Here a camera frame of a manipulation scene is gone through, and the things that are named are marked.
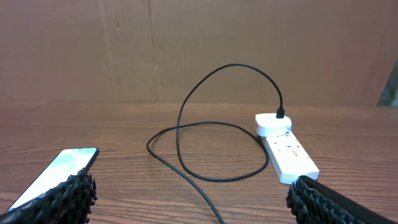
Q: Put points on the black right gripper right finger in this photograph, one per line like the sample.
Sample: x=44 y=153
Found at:
x=314 y=203

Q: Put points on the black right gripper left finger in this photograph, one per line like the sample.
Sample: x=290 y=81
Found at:
x=69 y=202

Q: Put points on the Samsung Galaxy smartphone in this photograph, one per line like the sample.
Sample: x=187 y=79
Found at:
x=68 y=162

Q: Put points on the white power strip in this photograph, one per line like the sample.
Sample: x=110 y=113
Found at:
x=289 y=159

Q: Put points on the white USB wall charger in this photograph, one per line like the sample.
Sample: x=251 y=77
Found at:
x=268 y=125

